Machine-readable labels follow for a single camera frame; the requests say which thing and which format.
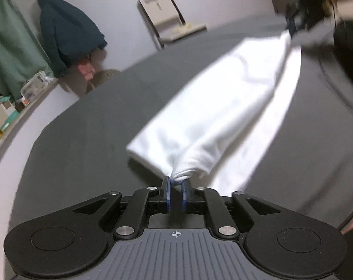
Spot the white t-shirt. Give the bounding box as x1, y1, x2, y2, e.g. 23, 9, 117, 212
126, 31, 301, 196

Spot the white folding chair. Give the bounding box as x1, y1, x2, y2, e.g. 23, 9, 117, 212
138, 0, 207, 49

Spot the grey bed sheet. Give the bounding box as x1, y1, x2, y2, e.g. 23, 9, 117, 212
9, 16, 353, 228

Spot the pink plush toy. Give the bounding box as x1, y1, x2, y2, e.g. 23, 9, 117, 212
77, 54, 95, 82

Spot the clear plastic container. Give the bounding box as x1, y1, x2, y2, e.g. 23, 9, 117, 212
20, 71, 49, 102

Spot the white teal small box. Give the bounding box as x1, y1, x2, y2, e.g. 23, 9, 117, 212
0, 101, 19, 132

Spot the dark teal hanging jacket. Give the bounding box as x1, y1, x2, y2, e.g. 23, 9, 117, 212
37, 0, 107, 78

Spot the green curtain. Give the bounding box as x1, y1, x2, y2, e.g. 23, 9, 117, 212
0, 0, 53, 99

